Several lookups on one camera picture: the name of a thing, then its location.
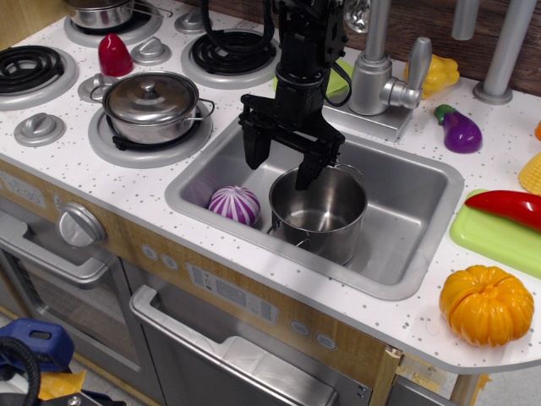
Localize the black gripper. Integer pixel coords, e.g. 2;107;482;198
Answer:
239;36;345;190

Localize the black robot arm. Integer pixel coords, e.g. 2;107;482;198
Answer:
239;1;347;190

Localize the silver sink basin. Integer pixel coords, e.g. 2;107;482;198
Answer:
165;123;464;300

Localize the steel pot with lid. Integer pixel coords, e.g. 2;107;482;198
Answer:
90;71;216;145

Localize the steel pot back burner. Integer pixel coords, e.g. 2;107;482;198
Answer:
64;0;172;30

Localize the purple white toy onion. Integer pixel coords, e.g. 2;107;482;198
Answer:
207;185;261;226

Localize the green plastic plate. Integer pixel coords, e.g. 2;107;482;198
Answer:
272;59;352;96

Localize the silver toy faucet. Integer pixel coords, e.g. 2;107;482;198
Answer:
324;0;432;141

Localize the black coil burner back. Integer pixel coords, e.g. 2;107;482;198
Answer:
181;34;281;90

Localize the black coil burner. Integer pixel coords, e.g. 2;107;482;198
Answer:
181;34;281;90
1;46;79;112

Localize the grey stove knob back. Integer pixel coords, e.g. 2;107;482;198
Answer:
174;8;205;35

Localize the grey stove knob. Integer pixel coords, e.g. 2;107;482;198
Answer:
14;112;66;147
130;36;172;66
174;8;205;35

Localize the grey stove knob middle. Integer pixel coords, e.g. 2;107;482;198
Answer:
130;36;172;66

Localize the purple toy eggplant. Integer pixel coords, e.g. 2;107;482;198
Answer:
434;104;483;154

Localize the yellow toy bell pepper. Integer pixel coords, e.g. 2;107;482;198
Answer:
422;54;460;99

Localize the red toy pepper tip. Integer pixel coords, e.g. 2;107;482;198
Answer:
98;33;134;77

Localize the grey stove knob hidden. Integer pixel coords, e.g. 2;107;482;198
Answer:
78;73;118;103

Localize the silver oven dial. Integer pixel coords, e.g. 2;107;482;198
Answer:
57;202;107;248

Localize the grey dishwasher door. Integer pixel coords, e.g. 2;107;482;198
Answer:
130;285;372;405

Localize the grey pole with base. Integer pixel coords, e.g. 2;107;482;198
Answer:
473;0;537;106

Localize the grey hanging pole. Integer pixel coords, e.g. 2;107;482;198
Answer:
451;0;480;41

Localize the green plastic cutting board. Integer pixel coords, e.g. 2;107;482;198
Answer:
450;189;540;277

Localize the grey stove knob front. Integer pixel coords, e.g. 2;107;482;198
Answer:
14;112;66;147

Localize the yellow toy corn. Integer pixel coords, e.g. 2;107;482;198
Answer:
518;153;541;195

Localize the red toy chili pepper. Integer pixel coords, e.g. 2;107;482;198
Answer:
465;190;540;232

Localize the orange toy pumpkin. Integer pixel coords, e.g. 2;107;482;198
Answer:
439;265;535;348

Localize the black coil burner left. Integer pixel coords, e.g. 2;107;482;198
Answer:
1;46;79;112

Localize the grey oven door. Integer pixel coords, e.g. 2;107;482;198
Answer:
1;207;165;405

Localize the front burner ring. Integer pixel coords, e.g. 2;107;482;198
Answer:
87;99;216;169

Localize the black cable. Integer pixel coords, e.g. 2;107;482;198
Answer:
0;336;42;406

